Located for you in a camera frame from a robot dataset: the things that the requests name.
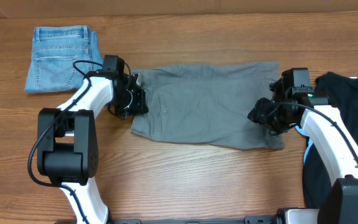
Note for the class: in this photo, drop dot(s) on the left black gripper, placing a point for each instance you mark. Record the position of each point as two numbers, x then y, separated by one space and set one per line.
140 106

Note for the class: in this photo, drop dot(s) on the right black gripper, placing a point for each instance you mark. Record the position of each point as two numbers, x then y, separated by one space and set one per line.
260 112

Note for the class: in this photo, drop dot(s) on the grey khaki shorts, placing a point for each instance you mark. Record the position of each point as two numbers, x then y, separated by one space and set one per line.
207 104

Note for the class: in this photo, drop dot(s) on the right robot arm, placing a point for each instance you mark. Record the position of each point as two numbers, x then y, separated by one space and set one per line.
295 103

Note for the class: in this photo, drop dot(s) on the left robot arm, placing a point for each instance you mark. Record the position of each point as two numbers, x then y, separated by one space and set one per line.
65 154

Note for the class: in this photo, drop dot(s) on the black t-shirt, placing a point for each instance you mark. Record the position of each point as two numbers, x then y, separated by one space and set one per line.
316 182

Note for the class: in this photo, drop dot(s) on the folded blue denim jeans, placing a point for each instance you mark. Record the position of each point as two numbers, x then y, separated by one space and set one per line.
60 57

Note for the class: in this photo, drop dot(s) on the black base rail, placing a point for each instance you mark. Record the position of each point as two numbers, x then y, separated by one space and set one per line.
185 221

